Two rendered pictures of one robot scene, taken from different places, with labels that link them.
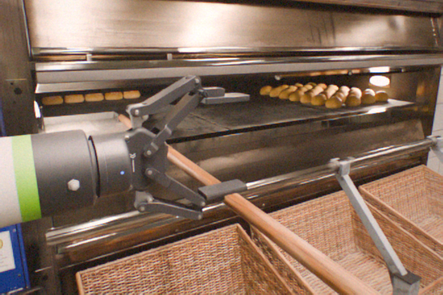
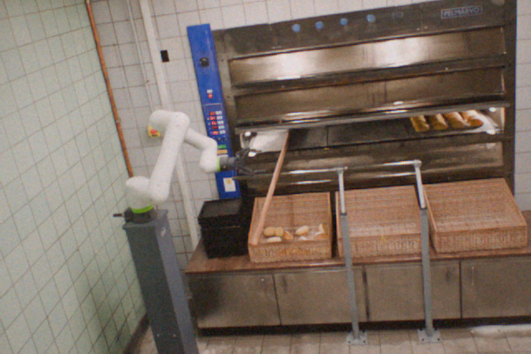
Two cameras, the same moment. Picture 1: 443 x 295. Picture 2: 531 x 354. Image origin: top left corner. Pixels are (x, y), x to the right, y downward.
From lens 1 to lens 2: 2.91 m
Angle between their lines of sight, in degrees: 40
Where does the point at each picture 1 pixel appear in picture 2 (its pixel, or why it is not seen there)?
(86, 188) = (226, 167)
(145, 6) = (276, 98)
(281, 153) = (358, 159)
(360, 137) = (426, 153)
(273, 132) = (348, 148)
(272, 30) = (340, 99)
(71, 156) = (224, 162)
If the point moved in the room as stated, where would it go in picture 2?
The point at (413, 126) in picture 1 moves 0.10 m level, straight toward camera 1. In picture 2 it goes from (490, 147) to (479, 152)
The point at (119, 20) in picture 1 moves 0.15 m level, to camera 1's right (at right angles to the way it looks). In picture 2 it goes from (265, 104) to (283, 105)
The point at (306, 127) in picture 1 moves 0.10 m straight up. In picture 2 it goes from (372, 146) to (371, 133)
